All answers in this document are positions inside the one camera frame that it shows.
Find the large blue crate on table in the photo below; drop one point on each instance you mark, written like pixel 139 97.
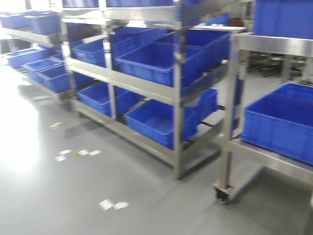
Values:
pixel 284 18

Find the shelf blue crate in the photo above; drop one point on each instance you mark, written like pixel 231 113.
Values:
pixel 154 120
pixel 155 62
pixel 92 53
pixel 97 97

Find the steel shelf rack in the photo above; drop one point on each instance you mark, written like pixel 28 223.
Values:
pixel 124 26
pixel 42 64

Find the caster wheel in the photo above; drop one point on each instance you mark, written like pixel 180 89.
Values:
pixel 222 195

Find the near blue floor crate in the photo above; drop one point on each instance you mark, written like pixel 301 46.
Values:
pixel 281 124

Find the stainless steel rack table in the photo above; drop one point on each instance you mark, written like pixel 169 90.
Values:
pixel 233 146

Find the bottom shelf front blue crate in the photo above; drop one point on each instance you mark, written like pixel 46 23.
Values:
pixel 154 120

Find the middle shelf left blue crate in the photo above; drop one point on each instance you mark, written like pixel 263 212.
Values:
pixel 92 53

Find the bottom shelf left blue crate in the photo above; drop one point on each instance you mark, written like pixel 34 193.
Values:
pixel 97 97

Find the middle shelf front blue crate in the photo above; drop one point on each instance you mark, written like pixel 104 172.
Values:
pixel 155 62

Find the far left steel shelf rack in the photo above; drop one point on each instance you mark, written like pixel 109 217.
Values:
pixel 42 64

